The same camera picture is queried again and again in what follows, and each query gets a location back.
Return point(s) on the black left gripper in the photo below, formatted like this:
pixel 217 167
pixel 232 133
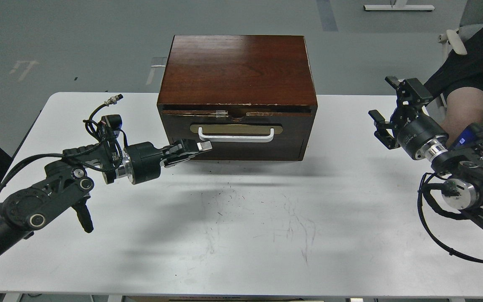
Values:
pixel 144 159

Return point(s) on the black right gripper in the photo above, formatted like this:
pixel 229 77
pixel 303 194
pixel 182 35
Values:
pixel 415 132

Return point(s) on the wooden drawer with white handle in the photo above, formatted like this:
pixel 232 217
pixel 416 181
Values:
pixel 257 136

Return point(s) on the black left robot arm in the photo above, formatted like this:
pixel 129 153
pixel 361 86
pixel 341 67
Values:
pixel 67 184

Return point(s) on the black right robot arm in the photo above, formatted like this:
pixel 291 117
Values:
pixel 459 197

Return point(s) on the dark wooden drawer cabinet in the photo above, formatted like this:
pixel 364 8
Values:
pixel 238 75

